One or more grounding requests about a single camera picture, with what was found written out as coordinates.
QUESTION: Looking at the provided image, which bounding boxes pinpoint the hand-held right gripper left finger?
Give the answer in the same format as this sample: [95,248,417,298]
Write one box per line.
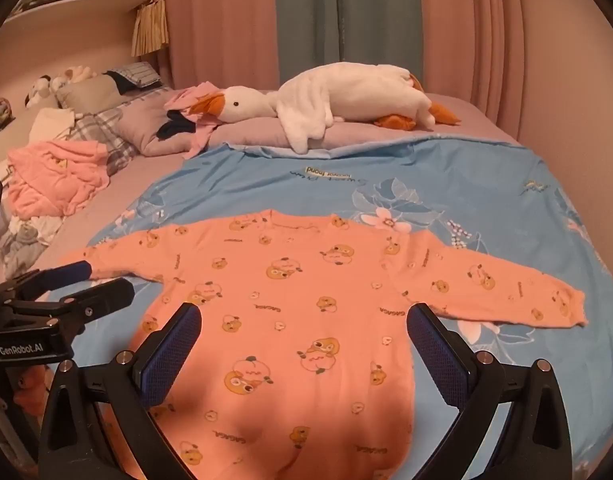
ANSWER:
[39,302,203,480]

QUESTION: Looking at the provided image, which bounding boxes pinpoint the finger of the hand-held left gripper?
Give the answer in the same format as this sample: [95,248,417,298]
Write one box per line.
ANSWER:
[0,259,94,307]
[9,278,136,333]

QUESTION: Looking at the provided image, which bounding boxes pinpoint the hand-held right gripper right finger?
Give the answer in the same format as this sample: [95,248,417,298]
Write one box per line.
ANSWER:
[406,303,572,480]

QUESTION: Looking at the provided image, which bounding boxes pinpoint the orange printed baby top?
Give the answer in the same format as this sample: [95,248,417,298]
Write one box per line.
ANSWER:
[81,210,589,480]

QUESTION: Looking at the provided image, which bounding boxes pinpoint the lilac bed sheet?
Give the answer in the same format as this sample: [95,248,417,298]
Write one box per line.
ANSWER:
[0,91,529,283]

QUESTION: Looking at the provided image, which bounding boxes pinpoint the pink fleece garment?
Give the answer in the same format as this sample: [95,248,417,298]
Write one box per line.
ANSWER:
[6,139,112,218]

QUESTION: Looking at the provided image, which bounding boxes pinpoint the grey plaid pillow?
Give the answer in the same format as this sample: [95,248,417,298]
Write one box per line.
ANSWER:
[61,107,140,176]

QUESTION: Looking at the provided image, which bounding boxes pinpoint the white cloth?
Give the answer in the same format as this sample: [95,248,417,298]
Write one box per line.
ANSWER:
[29,107,83,142]

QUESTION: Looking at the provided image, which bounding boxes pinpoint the lilac pillow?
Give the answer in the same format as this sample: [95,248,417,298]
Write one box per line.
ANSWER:
[117,87,222,157]

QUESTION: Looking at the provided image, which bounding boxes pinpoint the navy cloth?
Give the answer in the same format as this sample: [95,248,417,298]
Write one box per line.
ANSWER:
[156,110,198,141]

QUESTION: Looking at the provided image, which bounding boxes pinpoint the plain grey pillow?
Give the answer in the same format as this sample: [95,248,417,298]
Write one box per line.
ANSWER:
[56,74,132,112]

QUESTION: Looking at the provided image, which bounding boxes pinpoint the black and white plush toy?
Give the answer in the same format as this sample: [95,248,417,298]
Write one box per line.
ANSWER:
[25,76,58,109]

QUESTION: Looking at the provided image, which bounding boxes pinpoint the blue floral blanket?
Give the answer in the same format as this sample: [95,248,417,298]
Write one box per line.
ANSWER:
[51,141,613,476]

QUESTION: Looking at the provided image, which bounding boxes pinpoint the blue plaid pillow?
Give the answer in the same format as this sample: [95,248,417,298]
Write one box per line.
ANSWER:
[106,62,162,95]

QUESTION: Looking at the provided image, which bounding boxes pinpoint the pink cloth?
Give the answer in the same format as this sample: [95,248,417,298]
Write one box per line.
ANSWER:
[164,81,226,159]

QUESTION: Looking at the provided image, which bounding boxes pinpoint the yellow tassel fringe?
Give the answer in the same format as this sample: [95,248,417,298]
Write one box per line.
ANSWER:
[131,0,170,57]

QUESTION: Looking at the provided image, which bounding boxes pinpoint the white goose plush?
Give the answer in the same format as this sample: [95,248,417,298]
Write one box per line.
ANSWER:
[196,62,462,155]

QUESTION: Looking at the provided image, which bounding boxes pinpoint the pink curtain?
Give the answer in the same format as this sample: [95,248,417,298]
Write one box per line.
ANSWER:
[416,0,613,173]
[154,0,280,90]

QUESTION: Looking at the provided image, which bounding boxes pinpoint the teal curtain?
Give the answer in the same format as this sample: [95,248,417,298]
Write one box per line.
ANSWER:
[274,0,423,88]

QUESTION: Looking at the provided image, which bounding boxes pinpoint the curved wall shelf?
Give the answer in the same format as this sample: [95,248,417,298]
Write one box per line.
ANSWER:
[0,0,156,27]

